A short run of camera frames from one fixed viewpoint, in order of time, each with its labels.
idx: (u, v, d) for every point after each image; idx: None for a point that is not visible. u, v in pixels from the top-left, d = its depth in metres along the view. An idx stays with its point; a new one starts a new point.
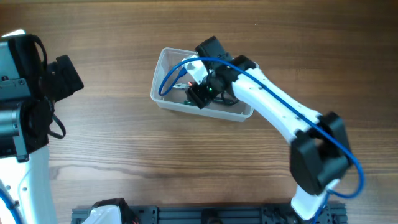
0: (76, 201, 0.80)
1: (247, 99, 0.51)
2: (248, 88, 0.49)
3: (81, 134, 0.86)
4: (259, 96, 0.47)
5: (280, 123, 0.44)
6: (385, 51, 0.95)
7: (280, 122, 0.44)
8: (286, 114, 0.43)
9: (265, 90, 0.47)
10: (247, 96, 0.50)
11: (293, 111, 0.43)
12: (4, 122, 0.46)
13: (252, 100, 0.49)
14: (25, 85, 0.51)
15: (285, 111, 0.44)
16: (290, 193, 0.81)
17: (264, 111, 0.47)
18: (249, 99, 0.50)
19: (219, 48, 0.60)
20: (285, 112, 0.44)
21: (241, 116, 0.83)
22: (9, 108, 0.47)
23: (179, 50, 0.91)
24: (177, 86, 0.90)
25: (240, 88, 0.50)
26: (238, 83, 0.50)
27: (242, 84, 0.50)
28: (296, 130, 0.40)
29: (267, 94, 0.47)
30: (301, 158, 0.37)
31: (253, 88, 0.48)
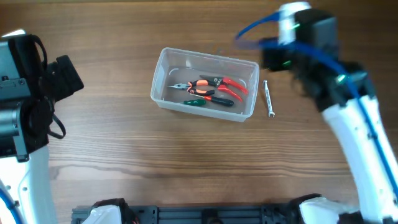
0: (76, 201, 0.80)
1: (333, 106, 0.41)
2: (357, 126, 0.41)
3: (81, 134, 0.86)
4: (351, 117, 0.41)
5: (360, 154, 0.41)
6: (385, 51, 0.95)
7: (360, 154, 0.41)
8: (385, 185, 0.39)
9: (360, 111, 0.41)
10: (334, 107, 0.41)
11: (381, 152, 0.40)
12: (5, 121, 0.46)
13: (350, 137, 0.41)
14: (25, 85, 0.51)
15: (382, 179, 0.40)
16: (290, 193, 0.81)
17: (357, 157, 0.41)
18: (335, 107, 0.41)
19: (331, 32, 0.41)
20: (373, 149, 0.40)
21: (241, 116, 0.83)
22: (9, 108, 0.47)
23: (179, 50, 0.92)
24: (177, 86, 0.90)
25: (346, 114, 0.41)
26: (345, 112, 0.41)
27: (354, 115, 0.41)
28: (380, 182, 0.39)
29: (373, 150, 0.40)
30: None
31: (360, 129, 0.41)
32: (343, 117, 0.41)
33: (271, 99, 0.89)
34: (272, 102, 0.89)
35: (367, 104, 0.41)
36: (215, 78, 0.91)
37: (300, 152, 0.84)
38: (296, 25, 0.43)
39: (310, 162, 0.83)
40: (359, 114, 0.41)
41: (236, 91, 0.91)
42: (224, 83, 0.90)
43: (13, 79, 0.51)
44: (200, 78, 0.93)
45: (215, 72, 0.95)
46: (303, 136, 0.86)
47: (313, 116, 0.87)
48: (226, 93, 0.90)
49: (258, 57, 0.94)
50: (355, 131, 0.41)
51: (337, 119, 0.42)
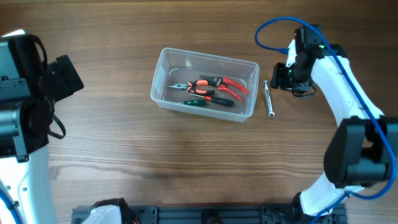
0: (76, 201, 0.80)
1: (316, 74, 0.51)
2: (331, 69, 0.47)
3: (81, 134, 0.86)
4: (335, 82, 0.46)
5: (341, 104, 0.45)
6: (385, 50, 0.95)
7: (341, 103, 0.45)
8: (352, 99, 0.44)
9: (345, 76, 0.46)
10: (320, 70, 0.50)
11: (359, 98, 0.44)
12: (4, 122, 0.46)
13: (328, 78, 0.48)
14: (25, 85, 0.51)
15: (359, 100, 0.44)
16: (290, 194, 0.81)
17: (334, 89, 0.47)
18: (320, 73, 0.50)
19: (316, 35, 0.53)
20: (350, 97, 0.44)
21: (241, 116, 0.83)
22: (9, 108, 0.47)
23: (179, 50, 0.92)
24: (177, 86, 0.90)
25: (323, 66, 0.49)
26: (322, 63, 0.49)
27: (328, 63, 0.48)
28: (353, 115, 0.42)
29: (344, 80, 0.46)
30: (344, 135, 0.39)
31: (335, 71, 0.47)
32: (321, 67, 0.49)
33: (271, 99, 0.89)
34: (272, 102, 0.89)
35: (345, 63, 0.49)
36: (214, 78, 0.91)
37: (300, 152, 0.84)
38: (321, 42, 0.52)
39: (310, 162, 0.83)
40: (337, 66, 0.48)
41: (236, 91, 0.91)
42: (224, 83, 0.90)
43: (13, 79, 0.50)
44: (200, 78, 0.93)
45: (215, 72, 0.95)
46: (303, 136, 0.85)
47: (312, 116, 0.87)
48: (226, 93, 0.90)
49: (258, 57, 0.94)
50: (333, 73, 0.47)
51: (318, 70, 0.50)
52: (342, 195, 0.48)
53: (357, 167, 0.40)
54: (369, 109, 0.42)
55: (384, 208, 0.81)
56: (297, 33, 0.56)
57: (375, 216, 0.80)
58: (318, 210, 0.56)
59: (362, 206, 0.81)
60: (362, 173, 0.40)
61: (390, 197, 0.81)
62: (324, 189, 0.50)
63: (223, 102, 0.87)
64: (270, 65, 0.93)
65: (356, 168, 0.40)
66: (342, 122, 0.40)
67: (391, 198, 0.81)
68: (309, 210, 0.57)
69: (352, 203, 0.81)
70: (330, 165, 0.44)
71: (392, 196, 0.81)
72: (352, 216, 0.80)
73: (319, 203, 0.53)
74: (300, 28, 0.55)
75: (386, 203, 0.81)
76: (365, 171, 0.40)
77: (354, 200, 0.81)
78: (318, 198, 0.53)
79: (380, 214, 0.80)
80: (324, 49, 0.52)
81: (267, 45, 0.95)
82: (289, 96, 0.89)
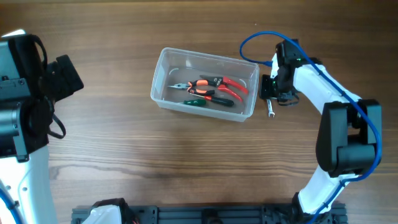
0: (76, 201, 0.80)
1: (298, 82, 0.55)
2: (308, 73, 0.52)
3: (81, 134, 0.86)
4: (311, 77, 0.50)
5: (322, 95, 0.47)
6: (385, 50, 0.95)
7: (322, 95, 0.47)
8: (331, 91, 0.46)
9: (323, 75, 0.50)
10: (300, 76, 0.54)
11: (337, 89, 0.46)
12: (5, 121, 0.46)
13: (308, 81, 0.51)
14: (25, 85, 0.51)
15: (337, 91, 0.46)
16: (290, 194, 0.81)
17: (314, 89, 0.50)
18: (300, 79, 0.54)
19: (296, 50, 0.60)
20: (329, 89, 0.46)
21: (241, 116, 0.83)
22: (9, 108, 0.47)
23: (179, 50, 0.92)
24: (177, 86, 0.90)
25: (301, 73, 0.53)
26: (301, 70, 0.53)
27: (305, 69, 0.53)
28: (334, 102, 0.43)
29: (322, 79, 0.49)
30: (329, 120, 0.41)
31: (313, 73, 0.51)
32: (301, 73, 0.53)
33: (271, 99, 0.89)
34: (272, 102, 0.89)
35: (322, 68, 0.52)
36: (214, 78, 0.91)
37: (300, 152, 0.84)
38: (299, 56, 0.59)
39: (310, 162, 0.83)
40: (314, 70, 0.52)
41: (236, 91, 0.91)
42: (224, 83, 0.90)
43: (13, 79, 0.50)
44: (200, 78, 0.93)
45: (215, 72, 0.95)
46: (303, 136, 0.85)
47: (312, 116, 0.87)
48: (226, 93, 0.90)
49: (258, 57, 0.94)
50: (310, 74, 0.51)
51: (300, 76, 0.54)
52: (339, 186, 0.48)
53: (346, 151, 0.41)
54: (347, 95, 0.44)
55: (384, 208, 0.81)
56: (278, 47, 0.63)
57: (375, 216, 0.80)
58: (318, 208, 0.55)
59: (362, 206, 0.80)
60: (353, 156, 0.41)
61: (390, 197, 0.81)
62: (321, 181, 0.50)
63: (223, 101, 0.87)
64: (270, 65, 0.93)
65: (346, 152, 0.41)
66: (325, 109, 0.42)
67: (391, 198, 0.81)
68: (307, 207, 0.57)
69: (352, 203, 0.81)
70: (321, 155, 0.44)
71: (392, 195, 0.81)
72: (352, 216, 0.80)
73: (316, 198, 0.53)
74: (281, 43, 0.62)
75: (385, 202, 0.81)
76: (356, 154, 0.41)
77: (353, 200, 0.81)
78: (315, 193, 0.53)
79: (380, 214, 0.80)
80: (301, 60, 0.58)
81: (267, 45, 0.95)
82: None
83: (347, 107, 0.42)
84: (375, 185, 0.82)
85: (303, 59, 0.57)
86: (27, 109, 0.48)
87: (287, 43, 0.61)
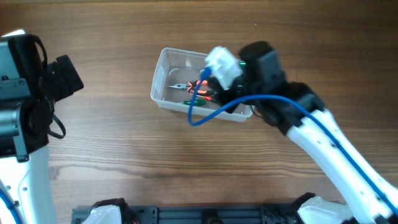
0: (76, 201, 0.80)
1: (306, 147, 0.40)
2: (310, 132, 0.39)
3: (81, 134, 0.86)
4: (309, 131, 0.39)
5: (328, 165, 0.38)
6: (385, 51, 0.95)
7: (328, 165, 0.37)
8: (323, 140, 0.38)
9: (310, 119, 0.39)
10: (311, 148, 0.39)
11: (329, 136, 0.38)
12: (5, 121, 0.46)
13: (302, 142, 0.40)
14: (25, 85, 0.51)
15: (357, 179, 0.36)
16: (290, 194, 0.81)
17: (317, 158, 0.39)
18: (308, 146, 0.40)
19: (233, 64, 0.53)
20: (322, 137, 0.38)
21: (242, 116, 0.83)
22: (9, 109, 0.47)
23: (179, 50, 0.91)
24: (177, 86, 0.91)
25: (305, 136, 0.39)
26: (305, 132, 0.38)
27: (310, 133, 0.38)
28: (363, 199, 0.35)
29: (313, 124, 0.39)
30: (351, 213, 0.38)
31: (322, 142, 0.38)
32: (306, 136, 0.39)
33: None
34: None
35: (323, 117, 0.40)
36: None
37: (300, 152, 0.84)
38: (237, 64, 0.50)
39: (310, 162, 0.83)
40: (318, 130, 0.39)
41: None
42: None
43: (13, 79, 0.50)
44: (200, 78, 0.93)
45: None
46: None
47: None
48: None
49: None
50: (314, 140, 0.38)
51: (304, 139, 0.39)
52: None
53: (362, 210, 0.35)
54: (342, 149, 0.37)
55: None
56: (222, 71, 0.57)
57: None
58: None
59: None
60: None
61: None
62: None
63: None
64: None
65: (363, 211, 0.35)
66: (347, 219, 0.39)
67: None
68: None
69: None
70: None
71: None
72: None
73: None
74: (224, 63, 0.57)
75: None
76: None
77: None
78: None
79: None
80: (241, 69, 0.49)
81: None
82: None
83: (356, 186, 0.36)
84: None
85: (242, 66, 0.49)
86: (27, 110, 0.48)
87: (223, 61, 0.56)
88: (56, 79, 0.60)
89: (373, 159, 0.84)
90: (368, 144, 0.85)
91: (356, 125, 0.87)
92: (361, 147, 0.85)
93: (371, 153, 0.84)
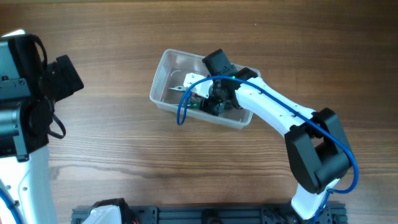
0: (76, 201, 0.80)
1: (251, 107, 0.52)
2: (250, 93, 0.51)
3: (81, 134, 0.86)
4: (259, 100, 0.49)
5: (277, 122, 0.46)
6: (384, 50, 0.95)
7: (277, 121, 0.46)
8: (283, 112, 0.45)
9: (265, 94, 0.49)
10: (249, 102, 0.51)
11: (288, 108, 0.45)
12: (5, 121, 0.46)
13: (251, 101, 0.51)
14: (25, 85, 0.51)
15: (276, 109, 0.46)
16: (290, 193, 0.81)
17: (263, 111, 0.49)
18: (251, 105, 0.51)
19: (225, 60, 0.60)
20: (280, 110, 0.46)
21: (239, 124, 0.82)
22: (9, 109, 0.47)
23: (181, 52, 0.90)
24: (178, 88, 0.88)
25: (242, 95, 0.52)
26: (240, 92, 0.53)
27: (244, 90, 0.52)
28: (291, 126, 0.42)
29: (265, 96, 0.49)
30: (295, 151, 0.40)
31: (254, 93, 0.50)
32: (241, 96, 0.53)
33: None
34: None
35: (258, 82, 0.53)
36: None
37: None
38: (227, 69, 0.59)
39: None
40: (252, 89, 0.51)
41: None
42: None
43: (14, 79, 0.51)
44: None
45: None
46: None
47: None
48: None
49: (258, 57, 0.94)
50: (252, 95, 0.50)
51: (245, 99, 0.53)
52: None
53: (326, 166, 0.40)
54: (300, 114, 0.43)
55: (384, 208, 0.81)
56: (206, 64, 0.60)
57: (375, 216, 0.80)
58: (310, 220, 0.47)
59: (362, 206, 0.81)
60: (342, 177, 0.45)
61: (391, 196, 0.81)
62: None
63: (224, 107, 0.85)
64: (270, 65, 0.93)
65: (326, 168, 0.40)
66: (288, 138, 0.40)
67: (391, 198, 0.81)
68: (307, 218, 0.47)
69: (352, 203, 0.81)
70: (296, 172, 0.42)
71: (392, 195, 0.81)
72: (352, 215, 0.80)
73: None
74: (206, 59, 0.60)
75: (385, 201, 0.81)
76: (337, 121, 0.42)
77: (354, 200, 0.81)
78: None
79: (380, 214, 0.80)
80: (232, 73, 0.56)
81: (267, 45, 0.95)
82: (289, 96, 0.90)
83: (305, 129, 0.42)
84: (375, 185, 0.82)
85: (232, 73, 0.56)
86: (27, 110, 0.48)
87: (213, 56, 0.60)
88: (56, 80, 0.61)
89: (373, 158, 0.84)
90: (367, 144, 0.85)
91: (355, 124, 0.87)
92: (360, 147, 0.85)
93: (371, 153, 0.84)
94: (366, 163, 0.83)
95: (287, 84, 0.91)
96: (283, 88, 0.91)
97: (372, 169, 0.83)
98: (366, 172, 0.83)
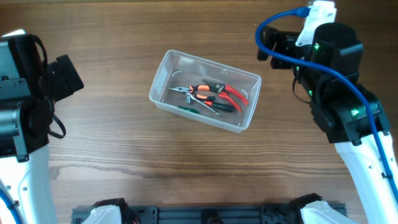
0: (76, 201, 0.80)
1: (353, 158, 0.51)
2: (366, 151, 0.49)
3: (81, 134, 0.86)
4: (364, 150, 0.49)
5: (364, 170, 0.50)
6: (384, 51, 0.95)
7: (367, 172, 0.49)
8: (378, 170, 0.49)
9: (366, 138, 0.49)
10: (356, 155, 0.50)
11: (387, 172, 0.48)
12: (6, 121, 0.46)
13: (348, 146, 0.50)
14: (25, 85, 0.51)
15: (375, 159, 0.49)
16: (290, 193, 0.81)
17: (357, 163, 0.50)
18: (356, 158, 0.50)
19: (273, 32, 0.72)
20: (379, 168, 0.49)
21: (237, 127, 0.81)
22: (10, 109, 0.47)
23: (183, 53, 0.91)
24: (178, 89, 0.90)
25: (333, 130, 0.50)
26: (357, 147, 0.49)
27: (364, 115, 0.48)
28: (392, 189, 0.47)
29: (367, 139, 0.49)
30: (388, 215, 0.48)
31: (364, 147, 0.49)
32: (357, 153, 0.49)
33: (270, 99, 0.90)
34: (272, 102, 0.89)
35: (382, 137, 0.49)
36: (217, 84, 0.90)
37: (299, 152, 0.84)
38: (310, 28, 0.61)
39: (310, 162, 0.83)
40: (369, 145, 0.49)
41: (236, 101, 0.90)
42: (226, 91, 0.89)
43: (13, 79, 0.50)
44: (203, 82, 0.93)
45: (217, 79, 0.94)
46: (303, 136, 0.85)
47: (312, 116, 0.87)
48: (225, 100, 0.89)
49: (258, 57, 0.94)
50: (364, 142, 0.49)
51: (351, 152, 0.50)
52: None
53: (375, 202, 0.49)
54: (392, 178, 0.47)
55: None
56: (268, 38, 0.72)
57: None
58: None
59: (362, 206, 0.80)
60: (382, 177, 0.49)
61: None
62: None
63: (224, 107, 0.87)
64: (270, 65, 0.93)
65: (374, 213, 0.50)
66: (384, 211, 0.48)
67: None
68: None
69: (352, 203, 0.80)
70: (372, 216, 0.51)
71: None
72: (352, 216, 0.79)
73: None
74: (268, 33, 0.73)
75: None
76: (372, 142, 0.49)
77: (354, 200, 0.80)
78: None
79: None
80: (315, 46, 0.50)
81: None
82: (289, 96, 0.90)
83: (385, 178, 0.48)
84: None
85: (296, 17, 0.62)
86: (27, 110, 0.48)
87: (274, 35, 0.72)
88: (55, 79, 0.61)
89: None
90: None
91: None
92: None
93: None
94: None
95: (288, 84, 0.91)
96: (283, 88, 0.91)
97: None
98: None
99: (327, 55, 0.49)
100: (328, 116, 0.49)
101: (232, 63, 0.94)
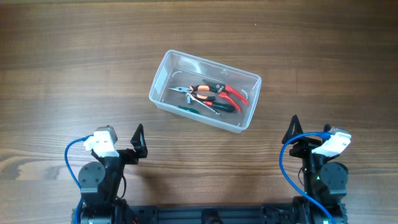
0: (76, 201, 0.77)
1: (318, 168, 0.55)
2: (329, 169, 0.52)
3: (81, 134, 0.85)
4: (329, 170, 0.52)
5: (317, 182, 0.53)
6: (384, 51, 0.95)
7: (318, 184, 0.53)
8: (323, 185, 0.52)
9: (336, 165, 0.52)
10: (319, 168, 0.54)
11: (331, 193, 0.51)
12: (98, 193, 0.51)
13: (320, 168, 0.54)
14: (89, 163, 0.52)
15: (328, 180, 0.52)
16: (290, 194, 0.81)
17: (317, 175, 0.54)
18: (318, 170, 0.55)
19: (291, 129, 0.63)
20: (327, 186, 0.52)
21: (237, 128, 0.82)
22: (96, 178, 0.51)
23: (183, 53, 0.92)
24: (178, 89, 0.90)
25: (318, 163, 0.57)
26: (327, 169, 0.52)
27: (336, 167, 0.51)
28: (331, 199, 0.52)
29: (334, 172, 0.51)
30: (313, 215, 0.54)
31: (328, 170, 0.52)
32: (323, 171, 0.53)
33: (270, 99, 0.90)
34: (272, 102, 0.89)
35: (336, 170, 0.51)
36: (217, 84, 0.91)
37: None
38: (313, 163, 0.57)
39: None
40: (334, 169, 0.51)
41: (236, 101, 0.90)
42: (226, 91, 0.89)
43: (91, 163, 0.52)
44: (203, 82, 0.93)
45: (217, 79, 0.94)
46: None
47: (312, 116, 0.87)
48: (226, 100, 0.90)
49: (258, 57, 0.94)
50: (336, 170, 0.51)
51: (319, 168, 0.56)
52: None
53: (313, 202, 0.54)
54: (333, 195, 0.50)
55: (384, 208, 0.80)
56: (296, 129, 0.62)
57: (375, 216, 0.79)
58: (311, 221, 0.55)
59: (362, 206, 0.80)
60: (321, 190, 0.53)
61: (392, 197, 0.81)
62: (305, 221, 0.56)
63: (224, 108, 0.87)
64: (270, 65, 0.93)
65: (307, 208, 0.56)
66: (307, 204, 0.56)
67: (392, 199, 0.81)
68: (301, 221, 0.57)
69: (352, 203, 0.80)
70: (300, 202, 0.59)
71: (393, 195, 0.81)
72: (352, 216, 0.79)
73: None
74: (296, 121, 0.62)
75: (386, 202, 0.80)
76: (340, 187, 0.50)
77: (354, 200, 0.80)
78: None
79: (380, 214, 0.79)
80: (315, 148, 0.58)
81: (267, 45, 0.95)
82: (289, 95, 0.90)
83: (326, 194, 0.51)
84: (376, 185, 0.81)
85: (313, 154, 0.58)
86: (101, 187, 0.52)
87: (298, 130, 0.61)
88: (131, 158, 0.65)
89: (373, 158, 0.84)
90: (367, 144, 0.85)
91: (355, 124, 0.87)
92: (360, 147, 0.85)
93: (371, 153, 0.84)
94: (366, 163, 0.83)
95: (288, 84, 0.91)
96: (283, 88, 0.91)
97: (373, 169, 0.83)
98: (366, 172, 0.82)
99: (312, 162, 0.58)
100: (313, 160, 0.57)
101: (232, 63, 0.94)
